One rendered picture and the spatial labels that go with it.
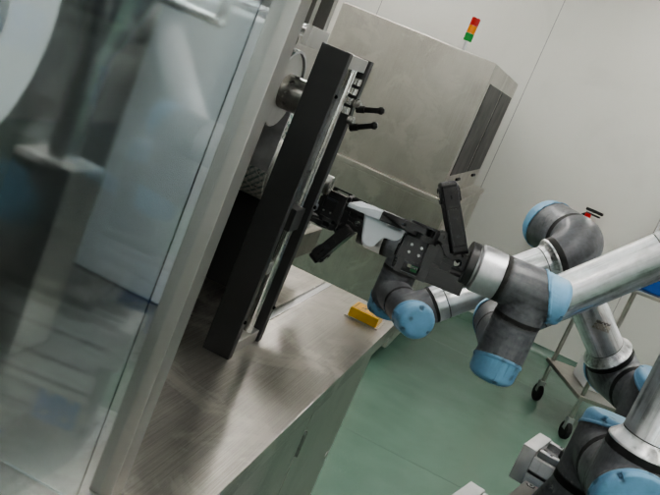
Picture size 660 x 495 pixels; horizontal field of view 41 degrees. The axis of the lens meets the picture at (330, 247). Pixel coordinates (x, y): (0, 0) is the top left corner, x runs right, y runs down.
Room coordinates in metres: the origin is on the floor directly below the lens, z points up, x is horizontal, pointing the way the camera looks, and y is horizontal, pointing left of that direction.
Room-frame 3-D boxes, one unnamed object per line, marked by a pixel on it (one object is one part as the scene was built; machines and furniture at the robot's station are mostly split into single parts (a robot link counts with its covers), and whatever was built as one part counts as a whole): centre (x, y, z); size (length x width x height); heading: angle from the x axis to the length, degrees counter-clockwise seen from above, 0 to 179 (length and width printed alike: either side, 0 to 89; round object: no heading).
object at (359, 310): (1.94, -0.14, 0.91); 0.07 x 0.07 x 0.02; 78
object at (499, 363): (1.35, -0.31, 1.12); 0.11 x 0.08 x 0.11; 0
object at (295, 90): (1.58, 0.15, 1.34); 0.06 x 0.06 x 0.06; 78
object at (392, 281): (1.82, -0.16, 1.01); 0.11 x 0.08 x 0.11; 19
